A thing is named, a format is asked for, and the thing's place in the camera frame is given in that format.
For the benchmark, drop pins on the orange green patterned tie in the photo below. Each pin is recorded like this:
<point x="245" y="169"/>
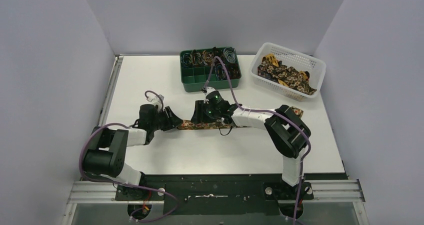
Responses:
<point x="187" y="125"/>

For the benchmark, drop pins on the rolled light blue tie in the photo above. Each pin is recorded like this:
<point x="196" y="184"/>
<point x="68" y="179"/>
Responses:
<point x="230" y="54"/>

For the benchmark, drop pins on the rolled tan patterned tie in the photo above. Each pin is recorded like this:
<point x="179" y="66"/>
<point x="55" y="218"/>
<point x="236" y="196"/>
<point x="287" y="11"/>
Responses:
<point x="207" y="57"/>

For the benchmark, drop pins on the rolled blue red tie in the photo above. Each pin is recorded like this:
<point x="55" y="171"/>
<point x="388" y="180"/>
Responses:
<point x="221" y="73"/>

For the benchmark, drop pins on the white plastic mesh basket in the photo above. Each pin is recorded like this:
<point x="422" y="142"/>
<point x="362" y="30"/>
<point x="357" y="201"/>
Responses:
<point x="290" y="58"/>

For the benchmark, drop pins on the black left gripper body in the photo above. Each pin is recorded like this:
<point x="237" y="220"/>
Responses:
<point x="167" y="117"/>

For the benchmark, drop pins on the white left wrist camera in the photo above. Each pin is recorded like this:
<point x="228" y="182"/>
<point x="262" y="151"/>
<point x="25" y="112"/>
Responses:
<point x="156" y="100"/>

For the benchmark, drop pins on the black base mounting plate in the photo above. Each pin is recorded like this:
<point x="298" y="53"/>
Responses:
<point x="225" y="194"/>

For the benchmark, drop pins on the pile of patterned ties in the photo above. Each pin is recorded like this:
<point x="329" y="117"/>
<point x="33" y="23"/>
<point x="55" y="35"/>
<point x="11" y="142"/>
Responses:
<point x="274" y="70"/>

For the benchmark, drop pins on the rolled dark patterned tie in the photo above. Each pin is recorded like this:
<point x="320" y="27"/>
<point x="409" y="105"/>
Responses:
<point x="218" y="54"/>

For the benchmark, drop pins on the green divided organizer tray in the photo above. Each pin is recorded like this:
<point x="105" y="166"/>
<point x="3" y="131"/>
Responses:
<point x="193" y="79"/>

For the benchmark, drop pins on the rolled blue striped tie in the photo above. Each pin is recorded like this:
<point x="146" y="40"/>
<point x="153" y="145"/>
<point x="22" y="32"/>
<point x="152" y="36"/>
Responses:
<point x="186" y="60"/>

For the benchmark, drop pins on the rolled brown patterned tie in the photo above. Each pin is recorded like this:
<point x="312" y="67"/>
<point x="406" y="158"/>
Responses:
<point x="196" y="58"/>

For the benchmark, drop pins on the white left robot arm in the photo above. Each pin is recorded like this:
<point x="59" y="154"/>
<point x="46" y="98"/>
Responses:
<point x="102" y="157"/>

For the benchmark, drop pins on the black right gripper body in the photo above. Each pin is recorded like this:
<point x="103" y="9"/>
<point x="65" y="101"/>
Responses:
<point x="210" y="114"/>

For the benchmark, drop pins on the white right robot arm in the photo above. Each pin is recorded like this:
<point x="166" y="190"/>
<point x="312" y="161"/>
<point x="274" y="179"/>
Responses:
<point x="288" y="132"/>

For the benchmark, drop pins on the rolled dark red tie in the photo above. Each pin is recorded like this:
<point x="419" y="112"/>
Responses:
<point x="234" y="71"/>

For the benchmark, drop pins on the aluminium frame rail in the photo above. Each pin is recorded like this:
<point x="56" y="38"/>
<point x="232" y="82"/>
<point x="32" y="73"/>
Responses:
<point x="70" y="208"/>

